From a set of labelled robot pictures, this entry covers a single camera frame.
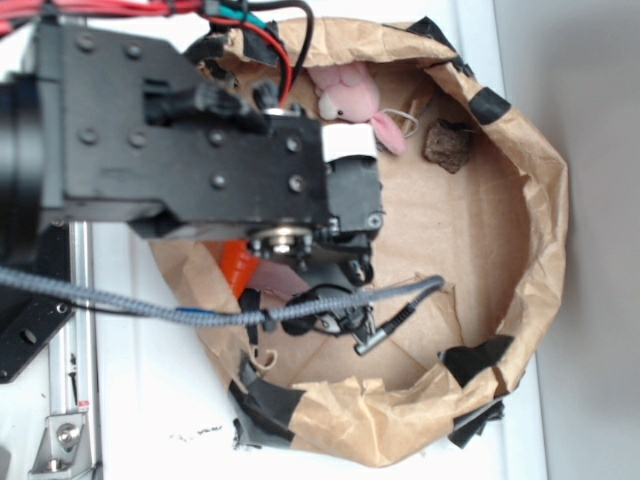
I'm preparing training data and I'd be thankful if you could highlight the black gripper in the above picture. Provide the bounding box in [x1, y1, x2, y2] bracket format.
[130, 84, 383, 273]

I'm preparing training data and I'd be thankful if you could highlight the orange plastic toy carrot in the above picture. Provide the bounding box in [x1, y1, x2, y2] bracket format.
[220, 240, 259, 299]

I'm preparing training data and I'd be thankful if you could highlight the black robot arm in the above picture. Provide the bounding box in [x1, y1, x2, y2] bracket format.
[1, 20, 383, 383]

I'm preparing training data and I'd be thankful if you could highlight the pink plush bunny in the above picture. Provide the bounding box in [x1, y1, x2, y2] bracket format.
[308, 62, 406, 156]

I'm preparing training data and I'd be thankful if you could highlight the brown rock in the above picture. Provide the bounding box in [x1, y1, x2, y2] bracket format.
[422, 119, 474, 174]

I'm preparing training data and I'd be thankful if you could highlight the crumpled brown paper bag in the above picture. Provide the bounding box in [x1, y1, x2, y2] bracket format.
[149, 16, 570, 469]

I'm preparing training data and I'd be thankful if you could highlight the grey braided cable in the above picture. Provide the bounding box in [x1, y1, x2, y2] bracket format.
[0, 265, 445, 358]

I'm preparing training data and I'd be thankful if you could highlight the red wire bundle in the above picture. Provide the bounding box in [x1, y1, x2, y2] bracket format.
[0, 0, 315, 109]

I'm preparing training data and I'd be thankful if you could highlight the aluminium extrusion rail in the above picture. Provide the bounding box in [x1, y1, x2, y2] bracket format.
[27, 219, 105, 480]

